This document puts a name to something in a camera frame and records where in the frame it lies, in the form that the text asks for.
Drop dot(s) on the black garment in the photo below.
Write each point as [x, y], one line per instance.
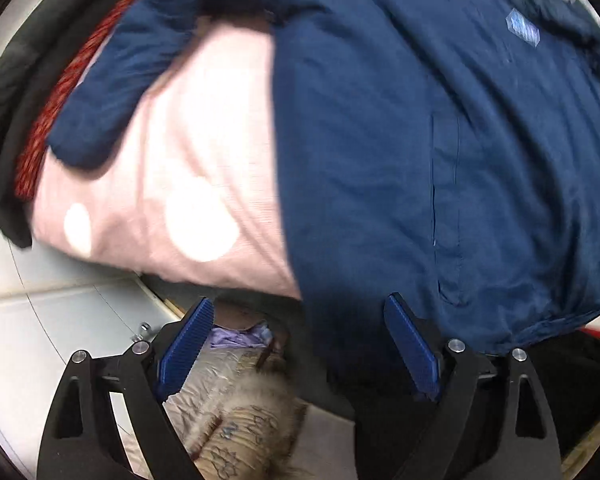
[10, 85]

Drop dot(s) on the pink blanket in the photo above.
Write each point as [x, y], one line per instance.
[190, 160]

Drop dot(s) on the dark cloth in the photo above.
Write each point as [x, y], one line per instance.
[585, 385]

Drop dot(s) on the purple cloth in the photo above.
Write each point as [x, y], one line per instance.
[235, 337]

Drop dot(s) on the red patterned cloth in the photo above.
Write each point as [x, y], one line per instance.
[55, 105]

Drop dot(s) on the navy blue jacket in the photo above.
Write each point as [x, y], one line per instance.
[380, 135]

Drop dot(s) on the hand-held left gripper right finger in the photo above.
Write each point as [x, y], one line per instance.
[412, 347]

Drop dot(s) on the beige fur-trimmed quilted coat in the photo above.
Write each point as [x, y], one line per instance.
[240, 410]

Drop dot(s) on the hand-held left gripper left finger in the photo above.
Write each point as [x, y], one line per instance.
[187, 345]

